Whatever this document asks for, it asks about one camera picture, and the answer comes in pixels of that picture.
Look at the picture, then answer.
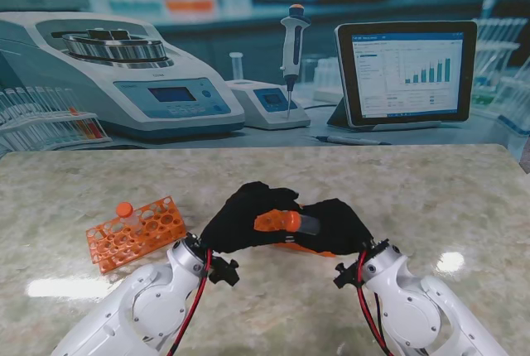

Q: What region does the clear plastic test tube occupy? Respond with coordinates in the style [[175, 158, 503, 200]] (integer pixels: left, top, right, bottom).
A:
[[298, 214, 322, 236], [123, 214, 143, 238]]

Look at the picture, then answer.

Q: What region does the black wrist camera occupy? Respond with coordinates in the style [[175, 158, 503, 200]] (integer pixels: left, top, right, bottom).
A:
[[209, 257, 241, 288], [334, 262, 362, 290]]

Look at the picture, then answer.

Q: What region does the printed laboratory backdrop poster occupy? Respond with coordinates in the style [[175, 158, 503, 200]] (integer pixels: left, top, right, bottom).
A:
[[0, 0, 530, 153]]

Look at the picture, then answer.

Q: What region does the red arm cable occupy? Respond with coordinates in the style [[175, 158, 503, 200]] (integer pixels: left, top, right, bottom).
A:
[[356, 250, 394, 356], [167, 249, 214, 356]]

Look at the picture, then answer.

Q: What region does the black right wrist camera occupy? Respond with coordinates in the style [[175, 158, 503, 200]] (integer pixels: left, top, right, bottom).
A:
[[334, 262, 362, 290]]

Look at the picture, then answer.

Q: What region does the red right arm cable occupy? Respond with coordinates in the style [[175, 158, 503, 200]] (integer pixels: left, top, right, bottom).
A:
[[356, 250, 394, 356]]

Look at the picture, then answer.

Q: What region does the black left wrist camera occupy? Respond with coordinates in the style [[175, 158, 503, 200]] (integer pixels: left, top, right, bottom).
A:
[[209, 257, 241, 288]]

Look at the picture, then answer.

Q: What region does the orange test tube rack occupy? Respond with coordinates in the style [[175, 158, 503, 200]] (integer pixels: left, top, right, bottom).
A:
[[253, 203, 337, 258], [85, 195, 189, 276]]

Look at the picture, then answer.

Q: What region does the red left arm cable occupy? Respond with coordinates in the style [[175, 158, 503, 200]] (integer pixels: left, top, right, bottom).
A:
[[167, 249, 214, 356]]

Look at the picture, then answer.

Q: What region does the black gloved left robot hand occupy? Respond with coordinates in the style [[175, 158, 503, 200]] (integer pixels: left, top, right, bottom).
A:
[[199, 180, 301, 255]]

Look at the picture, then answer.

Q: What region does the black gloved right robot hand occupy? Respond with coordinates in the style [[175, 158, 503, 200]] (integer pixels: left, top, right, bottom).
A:
[[285, 197, 373, 257]]

